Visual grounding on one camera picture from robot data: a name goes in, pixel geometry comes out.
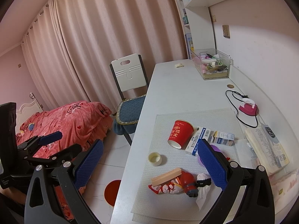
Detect purple silicone cup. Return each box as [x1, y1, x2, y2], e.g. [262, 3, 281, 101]
[198, 141, 226, 169]

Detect white tissue with black scrunchie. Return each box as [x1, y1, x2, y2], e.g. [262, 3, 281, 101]
[196, 173, 212, 210]

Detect small white medicine box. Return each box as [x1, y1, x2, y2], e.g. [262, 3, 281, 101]
[210, 131, 235, 146]

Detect blue white medicine box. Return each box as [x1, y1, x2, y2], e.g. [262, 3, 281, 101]
[185, 126, 211, 156]

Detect red figurine doll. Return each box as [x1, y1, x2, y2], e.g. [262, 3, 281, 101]
[148, 171, 199, 198]

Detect red paper cup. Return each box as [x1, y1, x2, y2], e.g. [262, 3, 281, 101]
[168, 120, 194, 149]

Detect roll of tape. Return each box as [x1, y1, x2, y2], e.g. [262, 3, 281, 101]
[148, 152, 162, 166]

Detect tan cardboard box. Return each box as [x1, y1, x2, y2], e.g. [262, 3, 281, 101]
[151, 168, 182, 186]

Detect orange trash bin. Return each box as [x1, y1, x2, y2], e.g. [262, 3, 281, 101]
[104, 180, 121, 207]

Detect red bed cover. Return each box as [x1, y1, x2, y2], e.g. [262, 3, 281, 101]
[16, 100, 114, 220]

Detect white headboard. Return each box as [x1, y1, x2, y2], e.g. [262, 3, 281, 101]
[15, 93, 43, 133]

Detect white woven placemat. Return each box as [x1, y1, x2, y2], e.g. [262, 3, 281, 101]
[131, 108, 243, 223]

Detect open book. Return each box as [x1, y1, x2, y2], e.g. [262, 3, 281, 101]
[244, 123, 289, 176]

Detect pink mini iron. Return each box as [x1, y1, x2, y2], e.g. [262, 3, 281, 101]
[239, 98, 258, 116]

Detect pink curtain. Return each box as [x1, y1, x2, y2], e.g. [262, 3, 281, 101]
[21, 0, 187, 109]

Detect clear organizer box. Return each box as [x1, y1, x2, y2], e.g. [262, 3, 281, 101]
[191, 49, 232, 80]

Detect white folding chair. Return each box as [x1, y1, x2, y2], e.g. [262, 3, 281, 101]
[110, 54, 150, 145]

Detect small cream eraser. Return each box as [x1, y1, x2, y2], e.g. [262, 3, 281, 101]
[175, 63, 184, 68]

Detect black power cable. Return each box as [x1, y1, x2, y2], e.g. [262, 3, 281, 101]
[225, 89, 259, 129]

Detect wall socket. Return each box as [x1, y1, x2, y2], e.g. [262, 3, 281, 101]
[222, 25, 231, 38]

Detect white wall shelf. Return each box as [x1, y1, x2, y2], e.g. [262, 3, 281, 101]
[175, 0, 227, 59]

